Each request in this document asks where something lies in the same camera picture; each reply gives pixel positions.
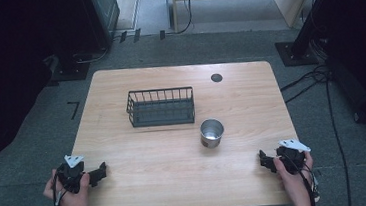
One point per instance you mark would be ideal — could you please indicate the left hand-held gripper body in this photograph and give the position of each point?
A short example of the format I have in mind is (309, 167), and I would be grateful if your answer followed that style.
(70, 174)

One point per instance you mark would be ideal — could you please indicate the black stand with base plate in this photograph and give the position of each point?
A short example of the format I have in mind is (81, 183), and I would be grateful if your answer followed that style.
(300, 51)
(71, 69)

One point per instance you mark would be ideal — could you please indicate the person's right hand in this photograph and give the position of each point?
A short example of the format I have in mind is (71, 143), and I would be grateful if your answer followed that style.
(293, 183)

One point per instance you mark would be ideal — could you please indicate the dark curtain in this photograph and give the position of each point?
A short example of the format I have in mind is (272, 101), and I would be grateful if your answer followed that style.
(8, 81)
(363, 50)

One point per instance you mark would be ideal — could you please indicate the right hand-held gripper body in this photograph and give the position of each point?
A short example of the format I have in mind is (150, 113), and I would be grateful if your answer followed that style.
(291, 158)

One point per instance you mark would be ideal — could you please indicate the black table grommet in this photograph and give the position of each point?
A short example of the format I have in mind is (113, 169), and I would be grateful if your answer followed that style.
(216, 78)

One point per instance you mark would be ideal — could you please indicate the metal cup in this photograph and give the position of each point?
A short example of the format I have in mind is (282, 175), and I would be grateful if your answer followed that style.
(212, 135)

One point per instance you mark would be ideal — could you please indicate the black equipment cabinet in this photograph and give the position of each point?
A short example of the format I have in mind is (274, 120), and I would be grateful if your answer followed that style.
(103, 13)

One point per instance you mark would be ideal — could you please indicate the short black floor tape strip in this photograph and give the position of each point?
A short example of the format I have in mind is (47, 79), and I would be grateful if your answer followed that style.
(123, 36)
(162, 35)
(137, 35)

